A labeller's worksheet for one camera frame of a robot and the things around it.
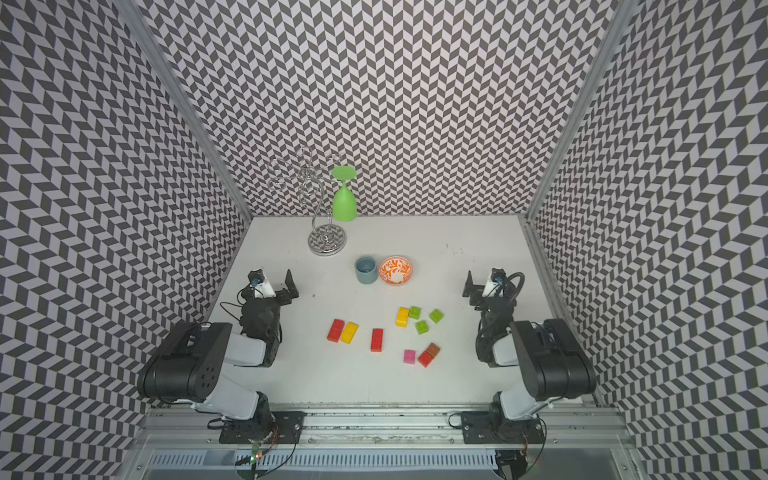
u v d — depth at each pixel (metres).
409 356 0.84
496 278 0.74
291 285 0.83
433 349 0.85
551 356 0.46
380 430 0.74
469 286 0.83
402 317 0.91
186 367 0.45
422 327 0.89
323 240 0.98
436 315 0.91
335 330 0.89
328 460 0.69
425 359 0.83
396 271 1.01
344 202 0.91
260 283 0.74
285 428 0.72
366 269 0.99
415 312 0.93
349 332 0.88
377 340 0.86
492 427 0.72
